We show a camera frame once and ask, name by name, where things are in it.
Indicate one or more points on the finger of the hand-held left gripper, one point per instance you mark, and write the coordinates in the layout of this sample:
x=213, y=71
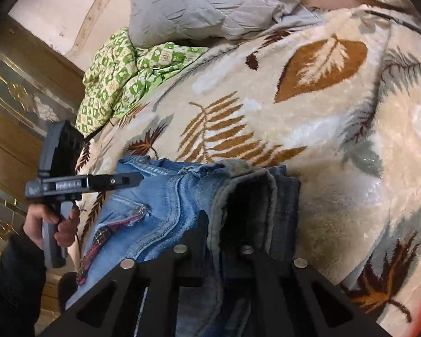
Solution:
x=115, y=182

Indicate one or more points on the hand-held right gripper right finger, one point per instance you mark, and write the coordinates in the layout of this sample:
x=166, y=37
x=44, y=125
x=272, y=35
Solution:
x=266, y=273

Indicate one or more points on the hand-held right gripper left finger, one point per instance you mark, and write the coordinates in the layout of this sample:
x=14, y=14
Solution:
x=193, y=259

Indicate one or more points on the blue denim pants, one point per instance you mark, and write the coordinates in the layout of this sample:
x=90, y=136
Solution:
x=168, y=210

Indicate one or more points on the person's left forearm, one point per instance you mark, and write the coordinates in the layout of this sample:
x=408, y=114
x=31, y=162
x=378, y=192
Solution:
x=14, y=288

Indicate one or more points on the person's left hand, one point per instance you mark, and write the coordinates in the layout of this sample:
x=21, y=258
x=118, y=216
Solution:
x=65, y=233

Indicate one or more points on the brown gold ornamented cabinet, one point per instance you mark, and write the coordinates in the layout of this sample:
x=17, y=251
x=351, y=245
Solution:
x=17, y=105

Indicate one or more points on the green patterned cloth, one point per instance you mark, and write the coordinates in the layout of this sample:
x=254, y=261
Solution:
x=119, y=77

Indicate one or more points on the cream wooden headboard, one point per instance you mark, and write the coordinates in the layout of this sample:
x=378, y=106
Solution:
x=63, y=10

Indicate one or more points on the cream leaf print blanket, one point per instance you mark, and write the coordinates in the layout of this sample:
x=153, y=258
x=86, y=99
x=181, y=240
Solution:
x=319, y=112

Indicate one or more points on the grey quilted pillow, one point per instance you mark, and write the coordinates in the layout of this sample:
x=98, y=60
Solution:
x=203, y=7

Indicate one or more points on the black pen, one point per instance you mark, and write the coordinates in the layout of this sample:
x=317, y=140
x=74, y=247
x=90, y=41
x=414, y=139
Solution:
x=396, y=23

